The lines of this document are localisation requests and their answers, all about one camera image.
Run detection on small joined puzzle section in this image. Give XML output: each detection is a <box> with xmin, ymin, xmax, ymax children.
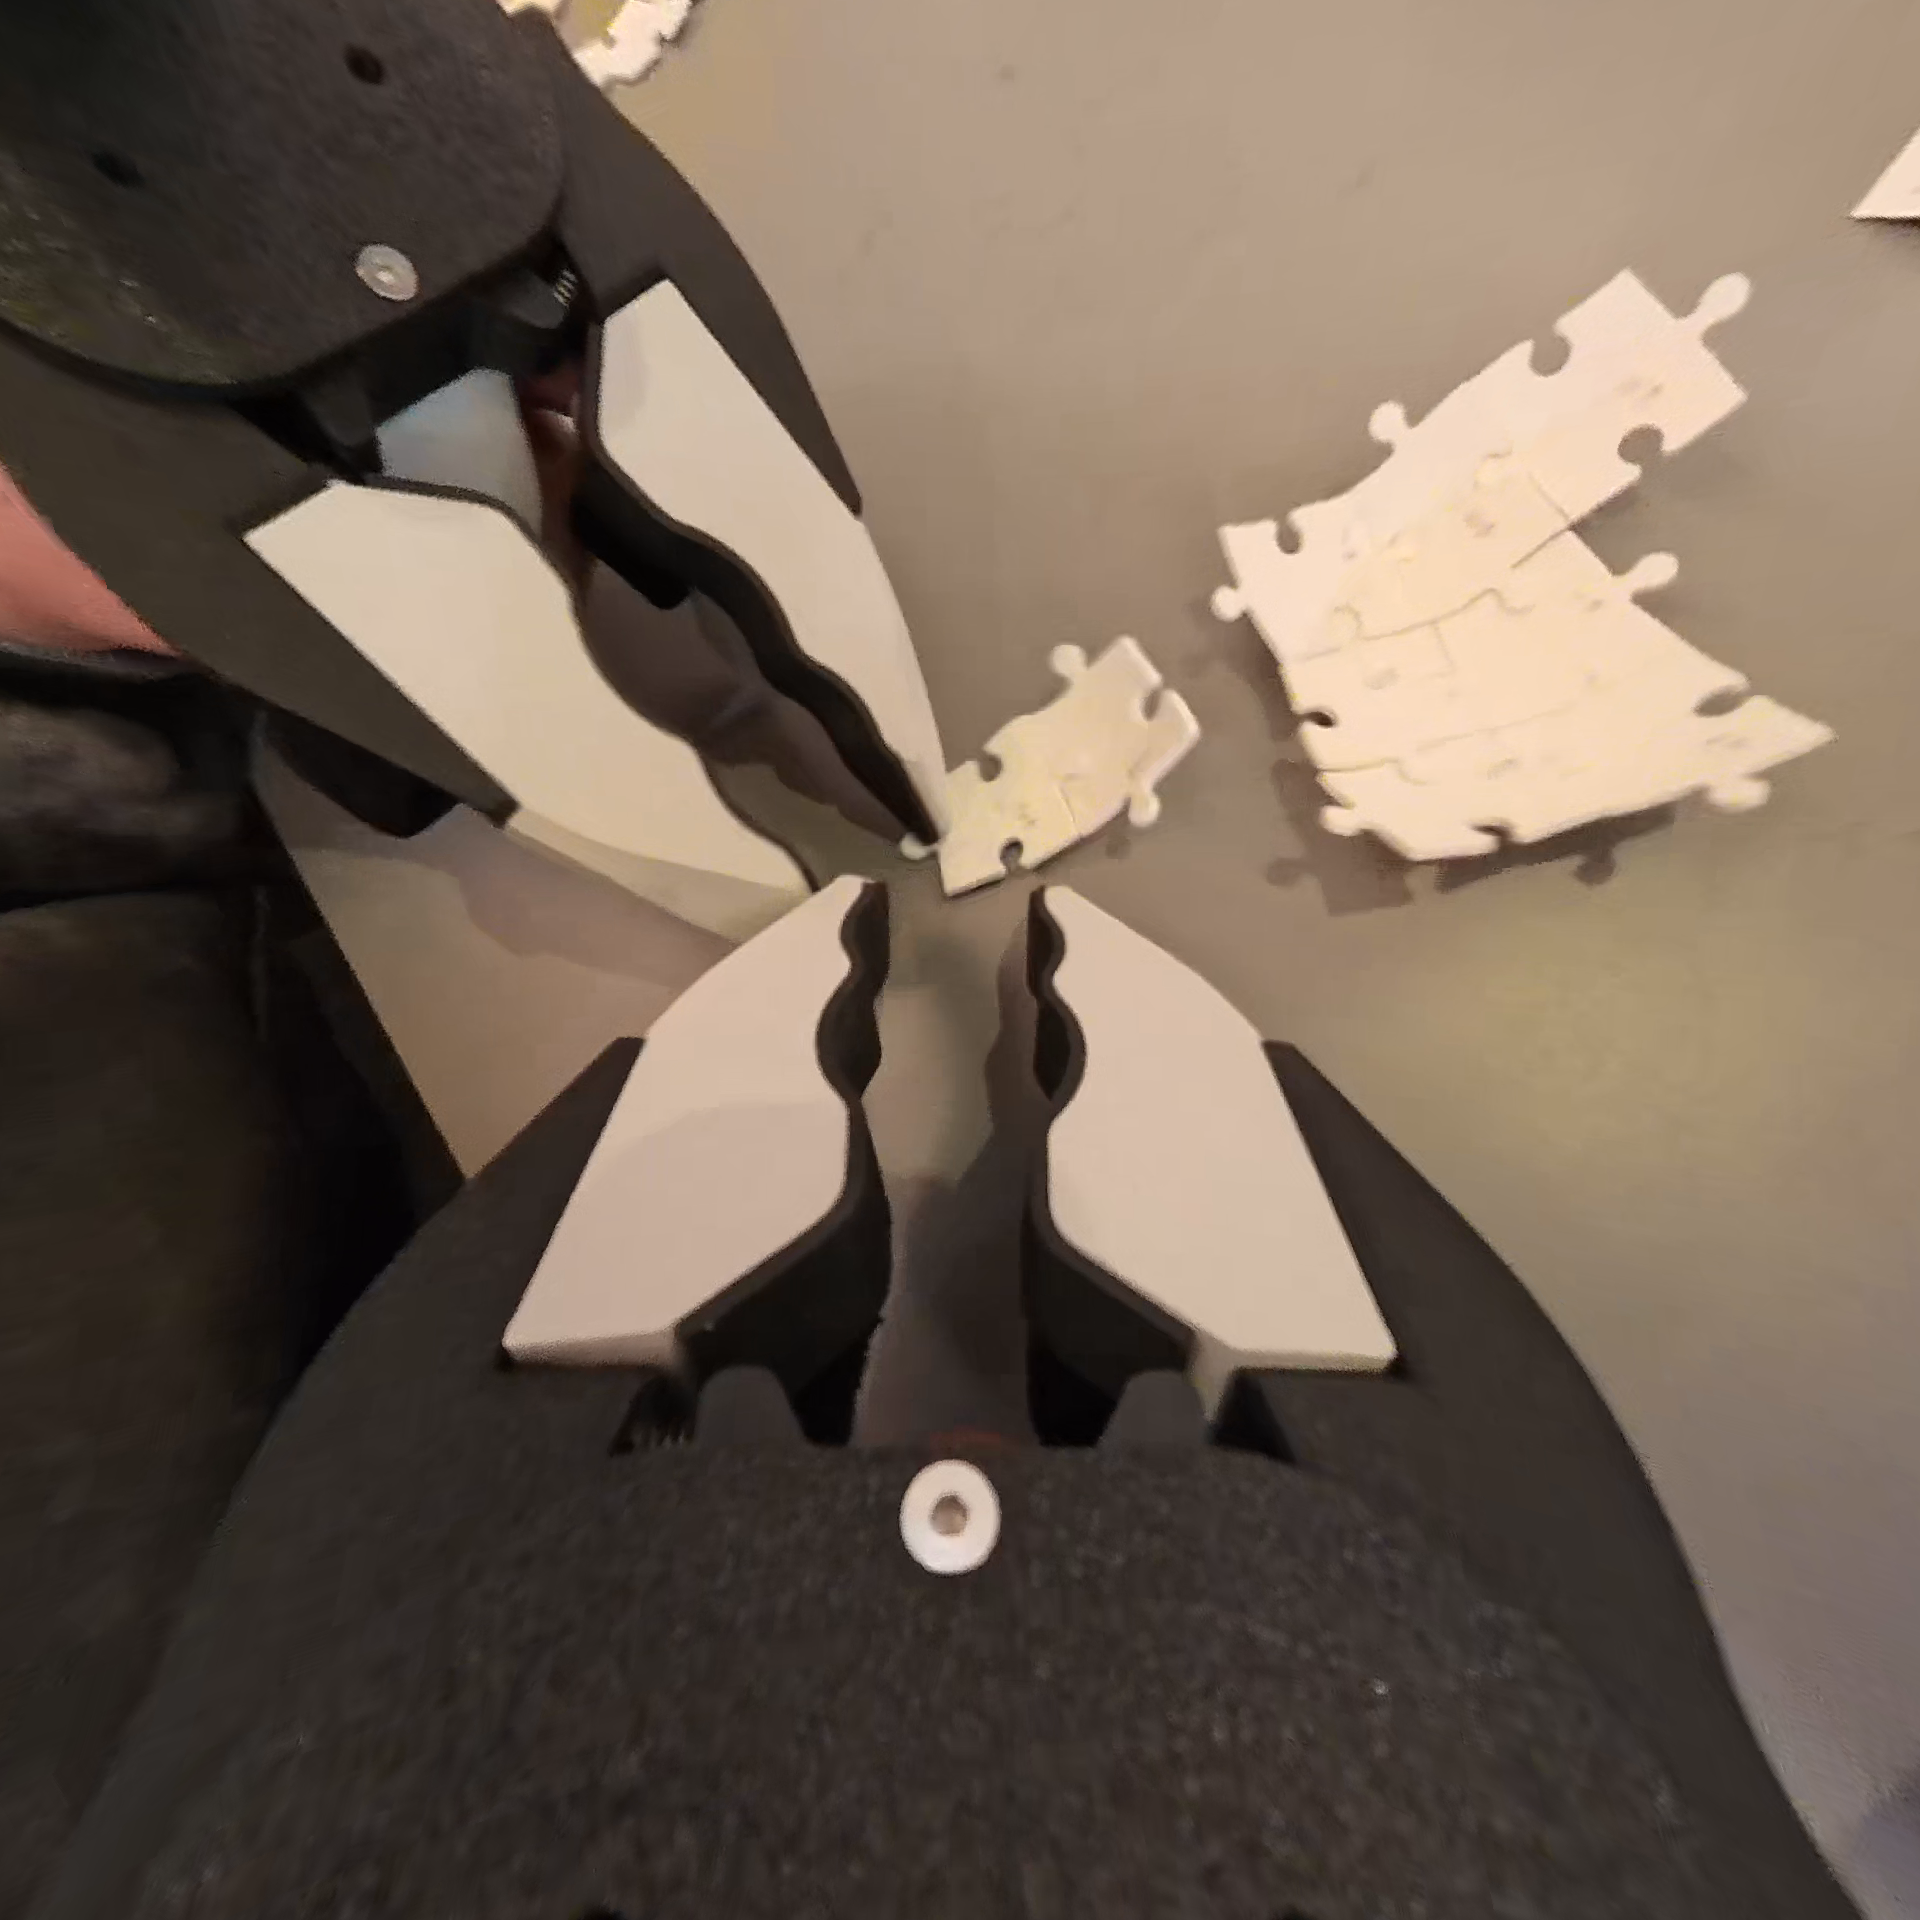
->
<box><xmin>900</xmin><ymin>637</ymin><xmax>1202</xmax><ymax>899</ymax></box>

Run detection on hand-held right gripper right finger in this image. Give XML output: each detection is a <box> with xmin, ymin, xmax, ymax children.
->
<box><xmin>1024</xmin><ymin>885</ymin><xmax>1404</xmax><ymax>1449</ymax></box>

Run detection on joined white puzzle section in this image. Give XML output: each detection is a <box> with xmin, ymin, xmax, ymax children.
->
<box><xmin>1210</xmin><ymin>269</ymin><xmax>1835</xmax><ymax>867</ymax></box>

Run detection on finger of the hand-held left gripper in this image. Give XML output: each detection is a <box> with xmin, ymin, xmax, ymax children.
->
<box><xmin>239</xmin><ymin>479</ymin><xmax>824</xmax><ymax>903</ymax></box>
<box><xmin>576</xmin><ymin>277</ymin><xmax>952</xmax><ymax>845</ymax></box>

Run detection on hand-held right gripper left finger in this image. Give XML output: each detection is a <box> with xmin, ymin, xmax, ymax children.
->
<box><xmin>503</xmin><ymin>877</ymin><xmax>894</xmax><ymax>1449</ymax></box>

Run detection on scattered loose puzzle pieces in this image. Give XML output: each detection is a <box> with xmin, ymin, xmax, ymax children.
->
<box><xmin>503</xmin><ymin>0</ymin><xmax>702</xmax><ymax>87</ymax></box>

